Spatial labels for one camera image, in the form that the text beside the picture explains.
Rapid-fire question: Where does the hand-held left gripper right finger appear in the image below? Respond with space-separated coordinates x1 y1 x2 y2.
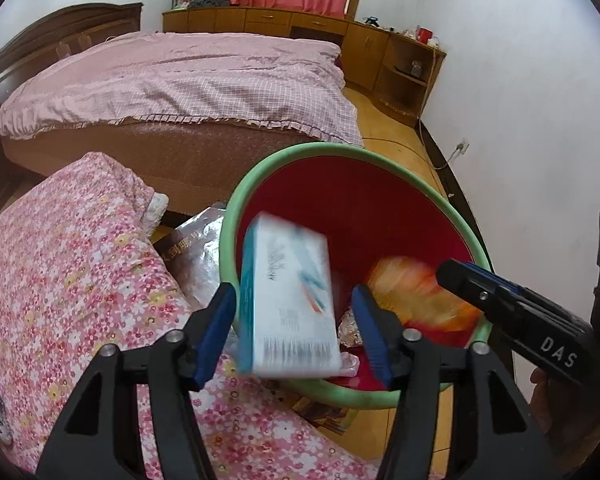
351 284 561 480

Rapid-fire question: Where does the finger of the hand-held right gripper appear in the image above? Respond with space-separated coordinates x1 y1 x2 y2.
436 259 536 333

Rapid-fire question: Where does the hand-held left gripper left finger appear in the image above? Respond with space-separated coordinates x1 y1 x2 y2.
35 282 237 480

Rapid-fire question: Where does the yellow snack packet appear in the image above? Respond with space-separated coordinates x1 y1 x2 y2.
367 256 483 332

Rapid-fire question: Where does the white and teal box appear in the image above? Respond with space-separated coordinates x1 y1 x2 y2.
236 211 342 378

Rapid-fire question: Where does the green-rimmed red bin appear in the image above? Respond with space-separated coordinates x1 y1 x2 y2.
219 142 493 408

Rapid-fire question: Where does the person's right hand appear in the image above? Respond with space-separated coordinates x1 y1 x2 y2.
530 367 600 436

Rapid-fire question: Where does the crumpled silver foil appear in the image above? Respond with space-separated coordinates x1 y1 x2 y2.
337 307 367 376

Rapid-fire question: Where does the silver foil bag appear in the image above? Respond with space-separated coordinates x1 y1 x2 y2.
172 201 231 311

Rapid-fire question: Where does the printed magazine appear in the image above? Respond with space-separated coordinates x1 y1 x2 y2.
290 392 362 435

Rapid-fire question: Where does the brown box with gold print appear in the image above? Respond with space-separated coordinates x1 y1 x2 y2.
152 227 191 261

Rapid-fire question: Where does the white crumpled foam piece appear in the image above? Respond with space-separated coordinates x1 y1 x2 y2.
150 192 170 231

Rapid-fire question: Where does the pink floral tablecloth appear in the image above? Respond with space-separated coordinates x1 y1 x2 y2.
0 152 381 480

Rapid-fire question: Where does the bed with pink cover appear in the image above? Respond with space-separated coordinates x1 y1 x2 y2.
0 2 366 211

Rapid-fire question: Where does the long wooden cabinet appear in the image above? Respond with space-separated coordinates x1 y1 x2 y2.
162 6 447 128

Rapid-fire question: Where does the pink checked quilt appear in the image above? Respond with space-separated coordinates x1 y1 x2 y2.
0 30 365 148

